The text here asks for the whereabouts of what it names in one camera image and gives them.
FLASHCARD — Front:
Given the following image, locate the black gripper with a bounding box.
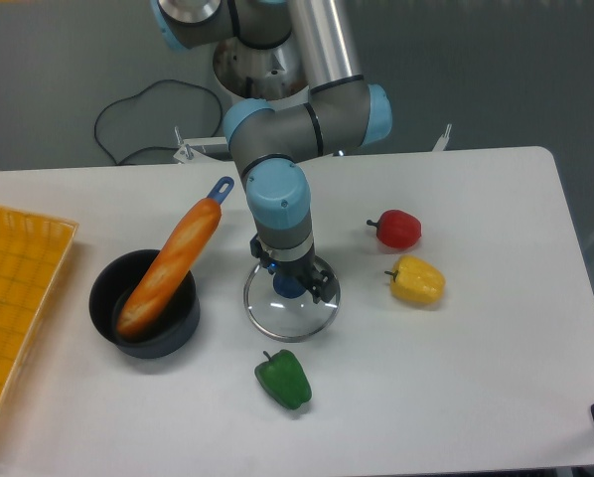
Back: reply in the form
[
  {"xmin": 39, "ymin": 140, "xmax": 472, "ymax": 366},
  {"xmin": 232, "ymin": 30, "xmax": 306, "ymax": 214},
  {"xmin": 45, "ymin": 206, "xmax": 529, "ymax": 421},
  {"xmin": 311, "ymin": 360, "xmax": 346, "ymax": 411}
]
[{"xmin": 249, "ymin": 236, "xmax": 338, "ymax": 304}]

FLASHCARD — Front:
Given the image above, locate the glass pot lid blue knob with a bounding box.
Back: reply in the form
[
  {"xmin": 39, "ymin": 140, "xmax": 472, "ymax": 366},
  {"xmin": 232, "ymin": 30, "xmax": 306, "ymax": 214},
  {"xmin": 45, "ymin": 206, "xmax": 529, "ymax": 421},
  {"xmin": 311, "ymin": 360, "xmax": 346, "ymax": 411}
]
[{"xmin": 242, "ymin": 256, "xmax": 343, "ymax": 343}]

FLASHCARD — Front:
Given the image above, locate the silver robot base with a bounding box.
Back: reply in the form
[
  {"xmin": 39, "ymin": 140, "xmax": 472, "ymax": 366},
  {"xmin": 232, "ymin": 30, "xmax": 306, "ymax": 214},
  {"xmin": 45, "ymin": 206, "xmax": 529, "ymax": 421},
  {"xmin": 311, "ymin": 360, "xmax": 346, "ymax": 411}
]
[{"xmin": 213, "ymin": 35, "xmax": 309, "ymax": 109}]

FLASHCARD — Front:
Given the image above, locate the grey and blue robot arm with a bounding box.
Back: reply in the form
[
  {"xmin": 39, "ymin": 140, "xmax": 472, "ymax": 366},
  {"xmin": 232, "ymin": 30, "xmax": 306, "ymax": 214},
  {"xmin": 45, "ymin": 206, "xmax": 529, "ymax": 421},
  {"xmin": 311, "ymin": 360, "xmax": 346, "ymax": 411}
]
[{"xmin": 151, "ymin": 1, "xmax": 392, "ymax": 302}]

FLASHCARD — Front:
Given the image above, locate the yellow toy bell pepper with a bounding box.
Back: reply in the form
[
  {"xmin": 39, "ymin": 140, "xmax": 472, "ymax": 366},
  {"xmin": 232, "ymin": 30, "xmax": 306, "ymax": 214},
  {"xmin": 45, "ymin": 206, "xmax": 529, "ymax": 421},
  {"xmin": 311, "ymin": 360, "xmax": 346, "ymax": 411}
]
[{"xmin": 384, "ymin": 254, "xmax": 446, "ymax": 305}]

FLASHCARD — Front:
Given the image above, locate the red toy bell pepper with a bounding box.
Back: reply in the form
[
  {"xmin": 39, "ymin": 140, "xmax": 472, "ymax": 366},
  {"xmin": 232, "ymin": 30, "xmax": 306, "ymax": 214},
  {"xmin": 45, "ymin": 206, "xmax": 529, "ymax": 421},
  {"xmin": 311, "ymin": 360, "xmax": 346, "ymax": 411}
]
[{"xmin": 366, "ymin": 210, "xmax": 422, "ymax": 249}]

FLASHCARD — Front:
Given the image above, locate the green toy bell pepper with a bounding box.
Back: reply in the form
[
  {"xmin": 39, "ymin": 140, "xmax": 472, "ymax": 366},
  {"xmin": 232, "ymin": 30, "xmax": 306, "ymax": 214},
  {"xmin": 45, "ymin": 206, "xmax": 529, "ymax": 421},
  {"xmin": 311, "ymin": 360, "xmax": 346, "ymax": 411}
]
[{"xmin": 254, "ymin": 349, "xmax": 312, "ymax": 410}]

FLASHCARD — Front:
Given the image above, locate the orange toy baguette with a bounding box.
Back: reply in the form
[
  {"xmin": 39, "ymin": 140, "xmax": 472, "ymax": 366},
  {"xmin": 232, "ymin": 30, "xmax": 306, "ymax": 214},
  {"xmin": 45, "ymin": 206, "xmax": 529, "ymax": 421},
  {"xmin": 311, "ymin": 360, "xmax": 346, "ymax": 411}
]
[{"xmin": 116, "ymin": 198, "xmax": 222, "ymax": 341}]

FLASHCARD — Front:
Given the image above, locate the yellow plastic basket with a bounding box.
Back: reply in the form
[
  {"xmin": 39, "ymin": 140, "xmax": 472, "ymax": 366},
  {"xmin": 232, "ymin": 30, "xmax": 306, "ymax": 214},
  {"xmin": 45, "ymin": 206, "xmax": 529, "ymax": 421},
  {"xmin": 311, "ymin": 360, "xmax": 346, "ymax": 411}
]
[{"xmin": 0, "ymin": 206, "xmax": 78, "ymax": 408}]

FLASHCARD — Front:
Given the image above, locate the dark grey pot blue handle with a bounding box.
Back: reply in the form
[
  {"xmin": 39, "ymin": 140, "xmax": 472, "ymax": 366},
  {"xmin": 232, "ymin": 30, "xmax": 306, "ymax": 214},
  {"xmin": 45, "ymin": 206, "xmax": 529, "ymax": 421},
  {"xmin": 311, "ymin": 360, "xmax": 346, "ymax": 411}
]
[{"xmin": 88, "ymin": 176, "xmax": 234, "ymax": 359}]

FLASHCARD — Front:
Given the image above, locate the white metal mounting frame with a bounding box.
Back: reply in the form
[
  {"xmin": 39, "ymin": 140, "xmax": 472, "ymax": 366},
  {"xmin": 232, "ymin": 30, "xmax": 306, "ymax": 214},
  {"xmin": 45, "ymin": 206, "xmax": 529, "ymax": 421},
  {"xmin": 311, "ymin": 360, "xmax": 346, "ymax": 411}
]
[{"xmin": 172, "ymin": 123, "xmax": 453, "ymax": 164}]

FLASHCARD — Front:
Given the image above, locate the black cable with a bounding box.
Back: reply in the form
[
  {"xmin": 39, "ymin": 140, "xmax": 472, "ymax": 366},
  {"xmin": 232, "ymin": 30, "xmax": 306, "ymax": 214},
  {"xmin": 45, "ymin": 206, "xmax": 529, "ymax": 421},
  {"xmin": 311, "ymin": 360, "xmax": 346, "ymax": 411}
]
[{"xmin": 93, "ymin": 79, "xmax": 224, "ymax": 166}]

